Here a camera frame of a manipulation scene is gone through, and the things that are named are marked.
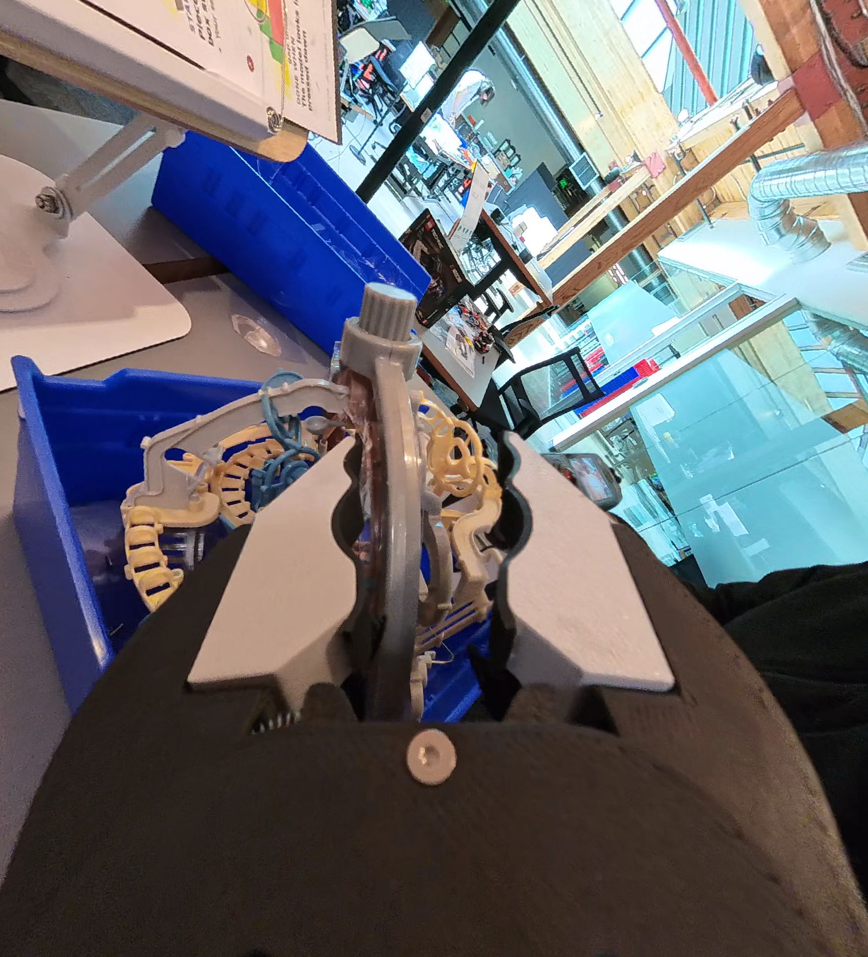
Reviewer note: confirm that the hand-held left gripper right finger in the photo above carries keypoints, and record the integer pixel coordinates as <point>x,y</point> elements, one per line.
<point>583,598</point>

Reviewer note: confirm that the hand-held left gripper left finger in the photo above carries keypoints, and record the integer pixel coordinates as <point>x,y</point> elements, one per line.
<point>269,598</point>

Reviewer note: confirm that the plastic ball maze puzzle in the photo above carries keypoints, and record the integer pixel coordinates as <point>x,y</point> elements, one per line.
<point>396,448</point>

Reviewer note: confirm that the small blue plastic bin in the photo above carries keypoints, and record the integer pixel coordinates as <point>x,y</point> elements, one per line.
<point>53,486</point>

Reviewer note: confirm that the grey wood edged table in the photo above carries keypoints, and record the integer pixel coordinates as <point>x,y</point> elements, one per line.
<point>471,359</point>

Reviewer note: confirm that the colourful printed box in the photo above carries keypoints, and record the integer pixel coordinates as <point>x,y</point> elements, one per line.
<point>434,262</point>

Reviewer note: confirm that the person's black clothing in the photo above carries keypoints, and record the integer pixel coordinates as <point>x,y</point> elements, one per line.
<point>830,710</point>

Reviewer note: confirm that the large blue plastic bin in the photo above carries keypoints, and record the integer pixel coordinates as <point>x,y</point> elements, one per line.
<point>292,247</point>

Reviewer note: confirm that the black tripod pole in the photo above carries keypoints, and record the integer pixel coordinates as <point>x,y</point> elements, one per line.
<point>434,97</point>

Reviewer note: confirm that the printed instruction sheet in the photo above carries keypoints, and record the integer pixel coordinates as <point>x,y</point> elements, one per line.
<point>269,52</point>

